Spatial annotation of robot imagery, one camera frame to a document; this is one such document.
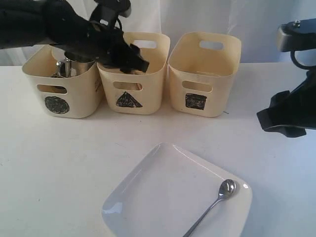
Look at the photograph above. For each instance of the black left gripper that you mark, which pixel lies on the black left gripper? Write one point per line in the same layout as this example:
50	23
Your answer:
76	35

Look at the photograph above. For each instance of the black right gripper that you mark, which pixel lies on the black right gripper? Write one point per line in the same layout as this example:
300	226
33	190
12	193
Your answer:
290	112

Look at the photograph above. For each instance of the steel mug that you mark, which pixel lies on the steel mug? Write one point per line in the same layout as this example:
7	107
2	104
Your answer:
73	65

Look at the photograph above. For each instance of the steel spoon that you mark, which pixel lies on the steel spoon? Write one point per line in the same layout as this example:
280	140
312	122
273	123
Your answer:
226	190

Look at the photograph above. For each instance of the white square plate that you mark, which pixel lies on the white square plate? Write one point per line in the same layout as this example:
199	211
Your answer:
168	191

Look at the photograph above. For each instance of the stainless steel bowl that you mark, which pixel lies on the stainless steel bowl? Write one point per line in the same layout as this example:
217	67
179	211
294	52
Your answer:
55	75

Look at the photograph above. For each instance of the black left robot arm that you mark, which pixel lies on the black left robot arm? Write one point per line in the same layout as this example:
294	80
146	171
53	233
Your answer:
35	22

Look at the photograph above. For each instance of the cream bin with triangle mark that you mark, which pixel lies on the cream bin with triangle mark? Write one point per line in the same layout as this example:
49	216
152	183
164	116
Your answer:
120	90

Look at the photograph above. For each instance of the cream bin with circle mark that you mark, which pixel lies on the cream bin with circle mark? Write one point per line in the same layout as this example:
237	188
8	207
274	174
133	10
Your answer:
75	97

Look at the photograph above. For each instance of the cream bin with square mark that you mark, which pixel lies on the cream bin with square mark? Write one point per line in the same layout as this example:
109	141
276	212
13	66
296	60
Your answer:
202	68

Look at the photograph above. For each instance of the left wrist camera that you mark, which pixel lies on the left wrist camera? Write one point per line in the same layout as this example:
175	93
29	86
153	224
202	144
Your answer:
110	10

